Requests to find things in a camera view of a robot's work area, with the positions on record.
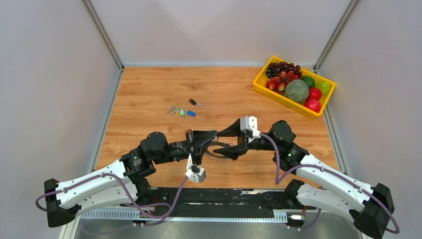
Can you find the red cherry cluster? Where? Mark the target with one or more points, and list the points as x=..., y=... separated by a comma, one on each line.
x=280, y=81

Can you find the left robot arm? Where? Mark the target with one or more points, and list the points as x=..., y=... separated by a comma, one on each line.
x=64, y=199

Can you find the yellow plastic tray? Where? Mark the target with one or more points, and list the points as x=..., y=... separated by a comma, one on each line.
x=259, y=86

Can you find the light green apple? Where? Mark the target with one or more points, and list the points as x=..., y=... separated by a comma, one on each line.
x=324, y=87

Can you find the red apple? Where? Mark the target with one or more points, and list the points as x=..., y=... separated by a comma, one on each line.
x=315, y=94

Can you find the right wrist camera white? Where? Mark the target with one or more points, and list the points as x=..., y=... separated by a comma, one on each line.
x=249, y=126

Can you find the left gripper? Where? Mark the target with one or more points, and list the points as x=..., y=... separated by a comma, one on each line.
x=200, y=138

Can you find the aluminium frame rail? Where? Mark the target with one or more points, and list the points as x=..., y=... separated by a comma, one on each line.
x=108, y=221

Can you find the green netted melon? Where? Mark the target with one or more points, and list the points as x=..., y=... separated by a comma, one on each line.
x=297, y=91

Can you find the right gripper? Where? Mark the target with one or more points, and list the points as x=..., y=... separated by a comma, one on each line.
x=242, y=145

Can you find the red pomegranate fruit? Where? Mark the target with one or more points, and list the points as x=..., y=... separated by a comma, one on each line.
x=313, y=105

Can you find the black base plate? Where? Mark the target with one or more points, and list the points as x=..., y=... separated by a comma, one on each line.
x=232, y=203

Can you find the dark grape bunch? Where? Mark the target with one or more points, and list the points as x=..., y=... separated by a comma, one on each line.
x=282, y=68

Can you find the silver key with black fob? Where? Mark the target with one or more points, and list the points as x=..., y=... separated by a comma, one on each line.
x=195, y=103

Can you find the dark green lime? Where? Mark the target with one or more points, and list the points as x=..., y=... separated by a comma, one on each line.
x=309, y=81

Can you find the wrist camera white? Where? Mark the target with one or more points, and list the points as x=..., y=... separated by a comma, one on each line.
x=249, y=126
x=195, y=173

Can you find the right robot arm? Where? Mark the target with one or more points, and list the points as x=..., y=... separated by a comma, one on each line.
x=370, y=208

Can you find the key bunch with coloured tags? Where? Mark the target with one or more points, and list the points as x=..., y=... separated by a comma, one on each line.
x=180, y=111

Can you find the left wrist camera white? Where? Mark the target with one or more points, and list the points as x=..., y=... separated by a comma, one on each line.
x=195, y=173

